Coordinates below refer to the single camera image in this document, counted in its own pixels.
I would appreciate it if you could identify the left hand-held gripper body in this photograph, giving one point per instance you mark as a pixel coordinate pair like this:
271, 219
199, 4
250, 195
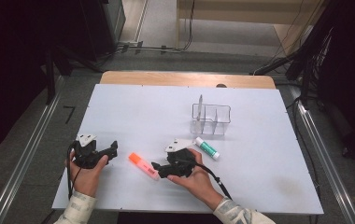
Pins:
85, 155

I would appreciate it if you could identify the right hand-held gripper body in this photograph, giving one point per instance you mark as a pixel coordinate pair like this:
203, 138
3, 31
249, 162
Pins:
180, 163

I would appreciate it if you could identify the orange highlighter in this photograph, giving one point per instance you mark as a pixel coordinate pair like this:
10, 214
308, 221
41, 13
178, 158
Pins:
141, 164

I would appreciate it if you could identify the clear plastic organizer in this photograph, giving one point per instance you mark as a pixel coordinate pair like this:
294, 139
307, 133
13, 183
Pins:
216, 116

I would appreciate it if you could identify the clear pen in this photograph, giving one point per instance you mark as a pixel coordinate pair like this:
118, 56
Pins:
200, 107

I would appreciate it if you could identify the person's left hand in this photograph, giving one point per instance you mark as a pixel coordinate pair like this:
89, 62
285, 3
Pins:
87, 179

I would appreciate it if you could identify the person's right hand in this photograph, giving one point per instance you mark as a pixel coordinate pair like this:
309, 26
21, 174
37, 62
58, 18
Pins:
202, 183

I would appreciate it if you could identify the green and white glue stick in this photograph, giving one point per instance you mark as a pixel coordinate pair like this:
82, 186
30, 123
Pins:
207, 148

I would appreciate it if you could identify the black stand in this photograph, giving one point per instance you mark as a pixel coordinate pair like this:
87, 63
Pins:
50, 81
305, 84

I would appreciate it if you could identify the dark cabinet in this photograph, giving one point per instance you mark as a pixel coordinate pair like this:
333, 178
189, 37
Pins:
104, 28

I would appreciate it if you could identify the black curtain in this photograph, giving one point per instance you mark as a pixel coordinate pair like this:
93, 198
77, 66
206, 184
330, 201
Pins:
353, 77
10, 62

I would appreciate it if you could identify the light wooden furniture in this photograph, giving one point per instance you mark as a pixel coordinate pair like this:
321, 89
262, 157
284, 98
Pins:
228, 14

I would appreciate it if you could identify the metal rail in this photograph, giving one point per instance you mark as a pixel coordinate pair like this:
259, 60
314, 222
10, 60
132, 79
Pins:
338, 189
26, 155

